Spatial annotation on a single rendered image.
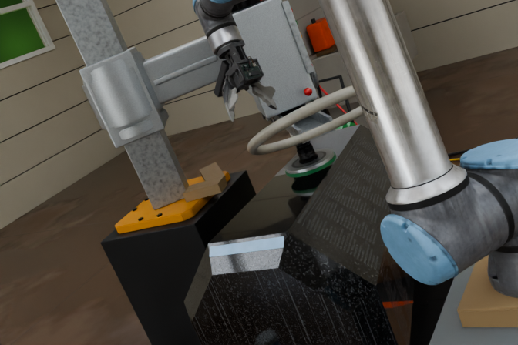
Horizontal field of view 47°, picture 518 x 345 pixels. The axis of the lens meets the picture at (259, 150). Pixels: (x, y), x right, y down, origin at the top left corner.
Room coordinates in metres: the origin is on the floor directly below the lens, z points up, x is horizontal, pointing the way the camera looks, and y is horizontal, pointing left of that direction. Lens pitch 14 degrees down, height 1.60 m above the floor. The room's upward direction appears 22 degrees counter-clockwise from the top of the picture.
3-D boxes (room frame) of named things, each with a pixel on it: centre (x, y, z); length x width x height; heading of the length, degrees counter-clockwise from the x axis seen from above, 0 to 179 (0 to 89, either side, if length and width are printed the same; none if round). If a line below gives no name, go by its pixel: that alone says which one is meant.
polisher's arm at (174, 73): (2.98, 0.31, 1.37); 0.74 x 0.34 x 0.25; 93
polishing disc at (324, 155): (2.35, -0.18, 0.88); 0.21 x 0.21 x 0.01
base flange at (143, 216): (2.97, 0.51, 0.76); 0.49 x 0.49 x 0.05; 60
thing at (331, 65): (5.55, -1.23, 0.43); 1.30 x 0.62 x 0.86; 144
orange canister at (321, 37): (5.58, -0.99, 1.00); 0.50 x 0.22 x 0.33; 144
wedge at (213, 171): (3.04, 0.27, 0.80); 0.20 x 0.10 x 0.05; 9
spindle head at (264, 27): (2.43, -0.17, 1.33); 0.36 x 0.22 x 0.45; 3
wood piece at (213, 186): (2.81, 0.32, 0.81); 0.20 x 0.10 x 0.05; 68
